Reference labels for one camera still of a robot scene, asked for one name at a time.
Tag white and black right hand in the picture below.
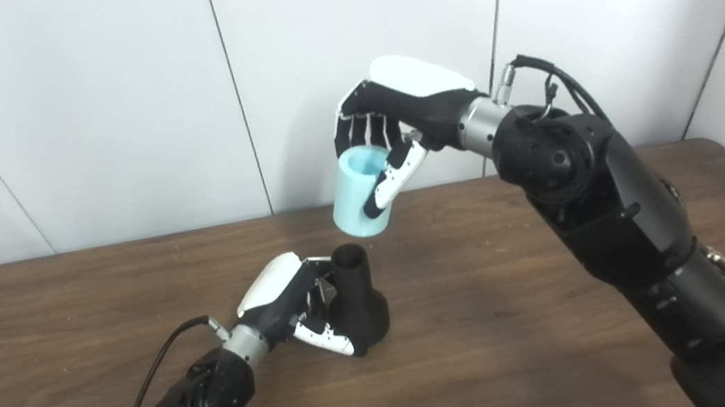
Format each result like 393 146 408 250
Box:
323 44 497 224

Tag white and black left hand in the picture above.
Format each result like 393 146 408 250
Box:
228 244 369 372

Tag black flared nozzle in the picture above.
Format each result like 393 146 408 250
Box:
319 239 395 360

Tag light blue cylindrical cup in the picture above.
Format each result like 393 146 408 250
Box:
325 142 402 242

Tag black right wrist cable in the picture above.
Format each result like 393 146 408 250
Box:
487 44 612 138

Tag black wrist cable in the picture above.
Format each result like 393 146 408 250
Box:
99 311 242 407
487 44 612 138

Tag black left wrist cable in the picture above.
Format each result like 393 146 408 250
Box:
99 311 242 407

